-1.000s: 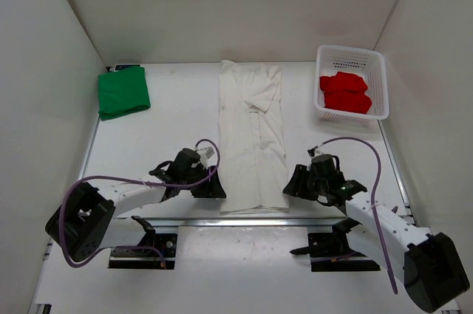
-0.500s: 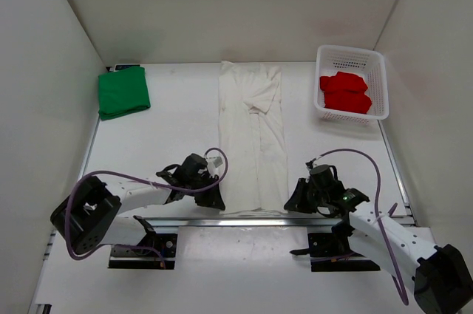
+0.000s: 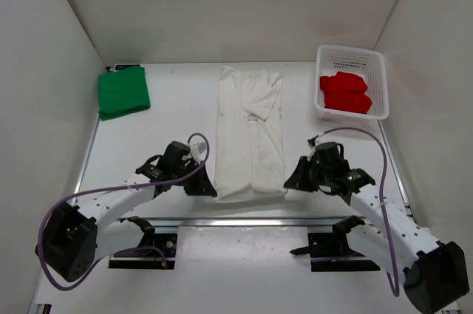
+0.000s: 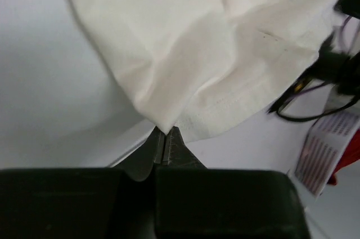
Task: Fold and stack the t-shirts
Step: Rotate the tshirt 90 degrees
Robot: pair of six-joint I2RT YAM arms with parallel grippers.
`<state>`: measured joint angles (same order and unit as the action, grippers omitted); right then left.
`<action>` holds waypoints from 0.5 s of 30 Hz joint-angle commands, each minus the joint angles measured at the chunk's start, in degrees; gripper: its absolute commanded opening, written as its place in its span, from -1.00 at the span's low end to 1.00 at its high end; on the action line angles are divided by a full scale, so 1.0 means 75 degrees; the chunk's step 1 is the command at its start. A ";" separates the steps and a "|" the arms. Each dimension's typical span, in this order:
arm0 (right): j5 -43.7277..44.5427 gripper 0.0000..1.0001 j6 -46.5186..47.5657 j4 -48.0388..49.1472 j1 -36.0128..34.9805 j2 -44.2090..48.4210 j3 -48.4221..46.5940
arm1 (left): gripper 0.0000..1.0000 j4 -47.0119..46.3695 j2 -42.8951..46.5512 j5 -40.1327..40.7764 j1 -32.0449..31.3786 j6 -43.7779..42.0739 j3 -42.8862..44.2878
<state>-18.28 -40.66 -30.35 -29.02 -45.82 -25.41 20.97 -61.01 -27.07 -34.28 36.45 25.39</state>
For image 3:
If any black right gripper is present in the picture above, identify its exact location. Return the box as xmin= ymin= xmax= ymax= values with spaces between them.
xmin=285 ymin=157 xmax=332 ymax=194

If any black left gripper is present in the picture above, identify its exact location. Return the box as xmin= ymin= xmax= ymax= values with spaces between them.
xmin=172 ymin=160 xmax=217 ymax=196

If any white t shirt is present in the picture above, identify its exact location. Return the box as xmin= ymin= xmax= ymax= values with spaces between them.
xmin=214 ymin=66 xmax=285 ymax=202

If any red t shirt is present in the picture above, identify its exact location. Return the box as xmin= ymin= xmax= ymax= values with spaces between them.
xmin=319 ymin=72 xmax=372 ymax=114

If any green t shirt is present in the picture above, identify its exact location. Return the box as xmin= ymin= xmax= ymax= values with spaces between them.
xmin=98 ymin=66 xmax=151 ymax=120

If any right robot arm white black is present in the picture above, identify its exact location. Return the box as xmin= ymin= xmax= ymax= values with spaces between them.
xmin=285 ymin=140 xmax=470 ymax=313

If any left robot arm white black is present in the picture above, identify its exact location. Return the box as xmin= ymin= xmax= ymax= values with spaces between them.
xmin=35 ymin=137 xmax=217 ymax=291

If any white plastic basket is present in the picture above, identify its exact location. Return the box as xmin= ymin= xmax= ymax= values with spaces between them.
xmin=313 ymin=44 xmax=389 ymax=123

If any blue label sticker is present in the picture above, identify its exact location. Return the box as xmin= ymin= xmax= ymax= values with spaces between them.
xmin=114 ymin=64 xmax=140 ymax=72

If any aluminium rail front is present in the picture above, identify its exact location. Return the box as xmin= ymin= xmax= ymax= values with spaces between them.
xmin=146 ymin=216 xmax=342 ymax=228

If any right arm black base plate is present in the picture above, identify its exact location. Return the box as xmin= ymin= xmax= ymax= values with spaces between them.
xmin=290 ymin=232 xmax=380 ymax=273

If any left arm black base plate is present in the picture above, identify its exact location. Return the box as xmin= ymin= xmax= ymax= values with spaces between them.
xmin=108 ymin=228 xmax=178 ymax=270

